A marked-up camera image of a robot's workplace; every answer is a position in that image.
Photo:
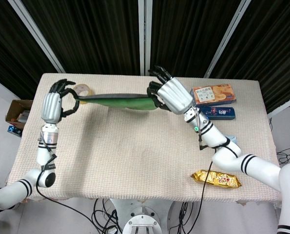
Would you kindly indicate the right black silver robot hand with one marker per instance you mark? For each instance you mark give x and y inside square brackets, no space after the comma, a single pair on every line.
[175,95]

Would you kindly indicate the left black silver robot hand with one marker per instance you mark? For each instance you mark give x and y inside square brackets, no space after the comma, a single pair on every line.
[51,107]

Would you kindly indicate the dark green cloth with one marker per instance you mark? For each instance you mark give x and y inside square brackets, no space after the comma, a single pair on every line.
[125,102]

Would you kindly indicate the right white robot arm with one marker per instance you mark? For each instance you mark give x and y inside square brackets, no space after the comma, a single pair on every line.
[257,168]

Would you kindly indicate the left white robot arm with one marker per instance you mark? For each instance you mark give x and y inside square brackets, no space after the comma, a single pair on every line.
[43,156]

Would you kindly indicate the blue snack box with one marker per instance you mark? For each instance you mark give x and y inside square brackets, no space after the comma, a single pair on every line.
[220,113]

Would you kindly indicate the brown cardboard box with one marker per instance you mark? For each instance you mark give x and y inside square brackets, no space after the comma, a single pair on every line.
[14,109]

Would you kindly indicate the yellow packing tape roll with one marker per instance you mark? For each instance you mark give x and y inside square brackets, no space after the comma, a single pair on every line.
[84,89]

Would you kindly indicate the orange biscuit box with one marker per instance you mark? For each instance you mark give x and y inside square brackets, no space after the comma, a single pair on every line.
[215,95]

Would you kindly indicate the small blue box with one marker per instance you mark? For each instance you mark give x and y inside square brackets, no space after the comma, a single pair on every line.
[14,130]

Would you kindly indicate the black curtain panel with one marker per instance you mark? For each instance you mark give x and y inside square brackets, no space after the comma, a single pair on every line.
[91,36]
[271,48]
[10,56]
[188,34]

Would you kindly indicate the light blue plastic packet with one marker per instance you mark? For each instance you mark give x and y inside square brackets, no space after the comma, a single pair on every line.
[233,139]

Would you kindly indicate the beige waffle tablecloth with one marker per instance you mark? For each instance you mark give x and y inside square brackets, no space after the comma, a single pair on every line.
[125,156]

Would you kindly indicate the gold foil snack packet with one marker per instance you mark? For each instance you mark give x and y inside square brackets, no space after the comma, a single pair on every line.
[220,180]

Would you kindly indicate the white frame post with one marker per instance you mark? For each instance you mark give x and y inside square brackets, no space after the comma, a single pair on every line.
[144,36]
[284,104]
[37,36]
[226,36]

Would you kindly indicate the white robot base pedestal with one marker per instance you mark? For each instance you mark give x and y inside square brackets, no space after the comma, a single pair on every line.
[141,217]

